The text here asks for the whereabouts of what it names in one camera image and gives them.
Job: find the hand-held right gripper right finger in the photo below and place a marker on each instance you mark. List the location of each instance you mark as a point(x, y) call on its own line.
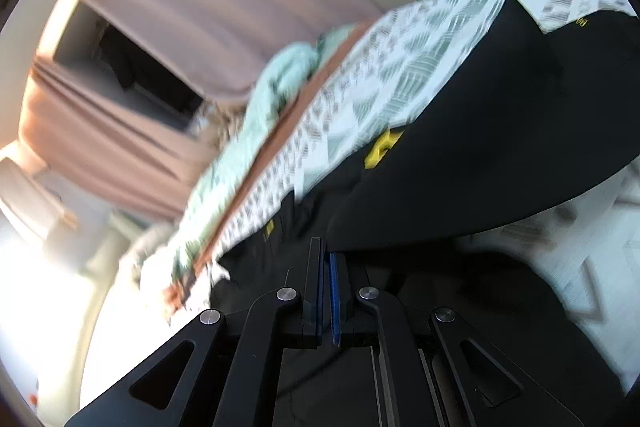
point(336, 302)

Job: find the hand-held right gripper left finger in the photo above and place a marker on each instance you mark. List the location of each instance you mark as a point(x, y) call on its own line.
point(314, 287)

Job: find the dark window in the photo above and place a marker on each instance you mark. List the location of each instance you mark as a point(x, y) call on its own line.
point(125, 57)

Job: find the mint green crumpled cloth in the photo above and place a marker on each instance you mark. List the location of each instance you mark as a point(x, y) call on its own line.
point(280, 77)

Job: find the white geometric patterned blanket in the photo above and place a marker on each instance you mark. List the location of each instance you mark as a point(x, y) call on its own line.
point(390, 72)

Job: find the black garment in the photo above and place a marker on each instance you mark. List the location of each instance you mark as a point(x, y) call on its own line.
point(475, 132)

